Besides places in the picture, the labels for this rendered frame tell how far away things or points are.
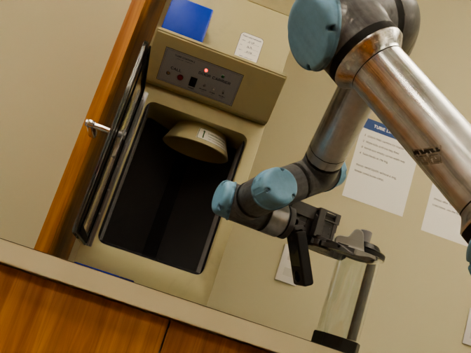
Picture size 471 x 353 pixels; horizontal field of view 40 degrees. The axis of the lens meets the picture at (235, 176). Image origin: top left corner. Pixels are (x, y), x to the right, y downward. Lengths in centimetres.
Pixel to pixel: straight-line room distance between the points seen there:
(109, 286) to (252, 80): 61
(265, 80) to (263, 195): 43
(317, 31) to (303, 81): 122
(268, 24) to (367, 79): 82
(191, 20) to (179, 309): 68
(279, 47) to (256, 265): 68
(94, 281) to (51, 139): 87
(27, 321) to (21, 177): 81
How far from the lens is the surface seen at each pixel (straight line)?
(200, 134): 162
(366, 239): 147
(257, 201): 122
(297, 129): 211
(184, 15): 157
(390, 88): 91
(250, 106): 159
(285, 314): 203
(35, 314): 127
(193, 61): 156
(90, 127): 130
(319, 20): 94
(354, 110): 117
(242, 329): 126
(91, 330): 127
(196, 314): 124
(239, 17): 171
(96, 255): 154
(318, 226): 138
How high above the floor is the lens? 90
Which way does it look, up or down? 13 degrees up
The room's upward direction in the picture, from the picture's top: 18 degrees clockwise
